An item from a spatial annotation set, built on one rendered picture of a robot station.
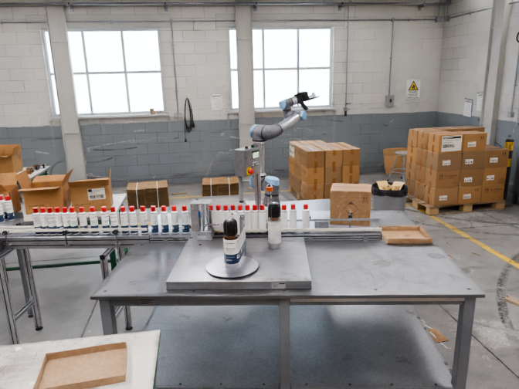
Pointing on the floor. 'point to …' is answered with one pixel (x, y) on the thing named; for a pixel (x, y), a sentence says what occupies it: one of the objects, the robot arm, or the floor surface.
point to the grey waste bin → (388, 203)
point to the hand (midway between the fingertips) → (315, 96)
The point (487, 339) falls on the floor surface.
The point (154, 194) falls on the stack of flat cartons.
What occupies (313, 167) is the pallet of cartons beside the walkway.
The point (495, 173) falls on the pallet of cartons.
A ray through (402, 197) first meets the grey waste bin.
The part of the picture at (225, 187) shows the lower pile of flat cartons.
